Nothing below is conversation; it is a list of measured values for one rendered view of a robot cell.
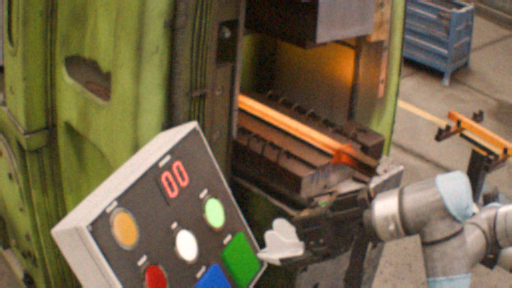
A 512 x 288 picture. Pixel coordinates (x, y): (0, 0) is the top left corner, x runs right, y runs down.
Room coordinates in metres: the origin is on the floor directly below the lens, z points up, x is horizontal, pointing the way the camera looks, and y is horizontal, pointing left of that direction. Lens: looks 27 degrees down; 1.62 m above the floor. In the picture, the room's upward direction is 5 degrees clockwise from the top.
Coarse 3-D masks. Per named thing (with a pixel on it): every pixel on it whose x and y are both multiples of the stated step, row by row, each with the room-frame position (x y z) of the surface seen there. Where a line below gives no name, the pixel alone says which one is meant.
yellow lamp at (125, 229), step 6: (120, 216) 0.62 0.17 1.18; (126, 216) 0.63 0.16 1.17; (114, 222) 0.60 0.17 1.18; (120, 222) 0.61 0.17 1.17; (126, 222) 0.62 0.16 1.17; (132, 222) 0.63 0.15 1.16; (120, 228) 0.61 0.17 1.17; (126, 228) 0.61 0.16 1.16; (132, 228) 0.62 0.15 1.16; (120, 234) 0.60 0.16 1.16; (126, 234) 0.61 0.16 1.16; (132, 234) 0.62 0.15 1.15; (120, 240) 0.59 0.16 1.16; (126, 240) 0.60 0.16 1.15; (132, 240) 0.61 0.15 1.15
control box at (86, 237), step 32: (192, 128) 0.86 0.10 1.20; (128, 160) 0.79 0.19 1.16; (160, 160) 0.75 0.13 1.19; (192, 160) 0.81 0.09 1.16; (96, 192) 0.68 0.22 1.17; (128, 192) 0.66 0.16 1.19; (160, 192) 0.72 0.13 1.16; (192, 192) 0.77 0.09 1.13; (224, 192) 0.84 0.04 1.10; (64, 224) 0.59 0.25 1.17; (96, 224) 0.58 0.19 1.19; (160, 224) 0.68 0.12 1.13; (192, 224) 0.73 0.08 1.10; (224, 224) 0.79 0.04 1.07; (96, 256) 0.55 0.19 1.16; (128, 256) 0.59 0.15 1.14; (160, 256) 0.64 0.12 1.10; (256, 256) 0.82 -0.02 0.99
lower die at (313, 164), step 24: (240, 120) 1.33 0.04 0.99; (264, 120) 1.33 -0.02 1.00; (240, 144) 1.24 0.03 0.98; (288, 144) 1.23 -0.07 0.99; (312, 144) 1.22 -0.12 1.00; (264, 168) 1.18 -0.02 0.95; (288, 168) 1.14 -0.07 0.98; (312, 168) 1.15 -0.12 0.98; (336, 168) 1.19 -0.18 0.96; (312, 192) 1.14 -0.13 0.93
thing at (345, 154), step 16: (240, 96) 1.43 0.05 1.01; (256, 112) 1.36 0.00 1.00; (272, 112) 1.35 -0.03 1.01; (288, 128) 1.29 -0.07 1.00; (304, 128) 1.28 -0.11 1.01; (320, 144) 1.22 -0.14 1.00; (336, 144) 1.21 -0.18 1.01; (336, 160) 1.18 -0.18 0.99; (352, 160) 1.17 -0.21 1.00; (368, 160) 1.14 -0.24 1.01; (368, 176) 1.12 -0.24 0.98
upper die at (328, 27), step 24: (264, 0) 1.21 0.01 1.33; (288, 0) 1.16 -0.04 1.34; (312, 0) 1.12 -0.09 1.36; (336, 0) 1.15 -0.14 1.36; (360, 0) 1.21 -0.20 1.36; (264, 24) 1.21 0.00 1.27; (288, 24) 1.16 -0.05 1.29; (312, 24) 1.12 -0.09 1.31; (336, 24) 1.15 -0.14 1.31; (360, 24) 1.21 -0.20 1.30
